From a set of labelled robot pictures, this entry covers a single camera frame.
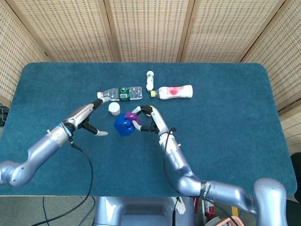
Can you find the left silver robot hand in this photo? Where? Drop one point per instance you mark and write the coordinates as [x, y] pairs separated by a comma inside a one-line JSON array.
[[80, 115]]

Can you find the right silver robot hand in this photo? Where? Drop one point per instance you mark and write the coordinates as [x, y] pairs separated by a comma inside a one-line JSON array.
[[158, 120]]

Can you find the purple plastic toy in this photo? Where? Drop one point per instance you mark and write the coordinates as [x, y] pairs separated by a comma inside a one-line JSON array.
[[130, 116]]

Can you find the blue purple toy block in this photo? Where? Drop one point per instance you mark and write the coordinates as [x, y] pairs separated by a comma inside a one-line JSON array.
[[122, 124]]

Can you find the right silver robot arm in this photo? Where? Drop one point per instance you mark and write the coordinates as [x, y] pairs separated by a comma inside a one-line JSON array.
[[178, 160]]

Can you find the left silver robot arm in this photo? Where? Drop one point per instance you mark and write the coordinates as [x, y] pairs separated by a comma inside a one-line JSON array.
[[40, 150]]

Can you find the white pink-print bottle yellow cap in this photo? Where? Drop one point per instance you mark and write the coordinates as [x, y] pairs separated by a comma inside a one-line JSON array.
[[175, 91]]

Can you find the small white jar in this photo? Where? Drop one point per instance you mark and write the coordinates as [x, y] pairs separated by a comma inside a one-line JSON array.
[[114, 108]]

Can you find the small white drink bottle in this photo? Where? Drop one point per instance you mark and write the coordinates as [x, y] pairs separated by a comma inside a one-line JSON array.
[[150, 80]]

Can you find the clear green-label water bottle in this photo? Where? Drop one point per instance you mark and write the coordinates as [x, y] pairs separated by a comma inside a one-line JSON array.
[[122, 93]]

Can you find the blue felt table cover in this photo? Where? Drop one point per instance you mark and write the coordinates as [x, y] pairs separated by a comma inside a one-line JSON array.
[[117, 164]]

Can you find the black electronic device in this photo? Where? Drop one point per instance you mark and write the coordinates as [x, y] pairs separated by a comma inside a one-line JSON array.
[[2, 115]]

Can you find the woven bamboo folding screen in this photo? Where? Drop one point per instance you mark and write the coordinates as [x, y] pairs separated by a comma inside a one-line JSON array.
[[150, 30]]

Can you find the silver-blue robot torso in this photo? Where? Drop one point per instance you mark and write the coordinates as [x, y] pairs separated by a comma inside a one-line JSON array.
[[143, 212]]

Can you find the red fire extinguisher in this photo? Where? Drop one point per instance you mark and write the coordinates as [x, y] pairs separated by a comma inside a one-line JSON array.
[[209, 210]]

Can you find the pink plastic basket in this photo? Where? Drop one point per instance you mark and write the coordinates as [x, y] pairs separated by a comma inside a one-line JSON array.
[[229, 222]]

